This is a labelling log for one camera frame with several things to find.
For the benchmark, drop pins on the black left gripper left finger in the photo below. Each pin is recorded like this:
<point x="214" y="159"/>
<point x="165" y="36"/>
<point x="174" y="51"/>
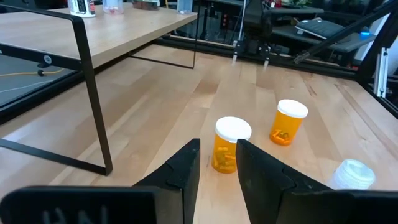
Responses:
<point x="174" y="180"/>

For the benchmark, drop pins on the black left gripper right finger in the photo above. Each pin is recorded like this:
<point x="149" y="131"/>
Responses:
<point x="264" y="186"/>

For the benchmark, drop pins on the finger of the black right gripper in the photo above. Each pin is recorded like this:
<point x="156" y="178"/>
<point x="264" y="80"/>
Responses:
<point x="235" y="55"/>
<point x="266" y="57"/>

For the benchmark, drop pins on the small white medicine bottle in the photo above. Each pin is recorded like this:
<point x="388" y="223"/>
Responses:
<point x="81" y="7"/>

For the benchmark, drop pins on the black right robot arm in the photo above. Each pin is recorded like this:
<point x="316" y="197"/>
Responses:
<point x="256" y="15"/>

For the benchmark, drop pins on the orange medicine bottle white cap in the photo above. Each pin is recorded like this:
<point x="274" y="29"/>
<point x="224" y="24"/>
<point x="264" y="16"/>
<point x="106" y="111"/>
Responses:
<point x="286" y="124"/>
<point x="228" y="130"/>

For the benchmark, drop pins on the dark grey laptop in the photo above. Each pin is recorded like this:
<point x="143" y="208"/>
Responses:
<point x="320" y="28"/>

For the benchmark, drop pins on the black aluminium table frame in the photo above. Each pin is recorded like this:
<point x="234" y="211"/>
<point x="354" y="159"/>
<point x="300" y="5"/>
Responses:
<point x="311" y="68"/>

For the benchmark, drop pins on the wooden shelf with black frame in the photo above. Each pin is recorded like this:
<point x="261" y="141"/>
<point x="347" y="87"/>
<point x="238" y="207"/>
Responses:
<point x="124" y="34"/>

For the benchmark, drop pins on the silver aluminium bracket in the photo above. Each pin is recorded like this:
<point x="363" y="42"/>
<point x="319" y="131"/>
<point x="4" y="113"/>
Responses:
<point x="381" y="74"/>

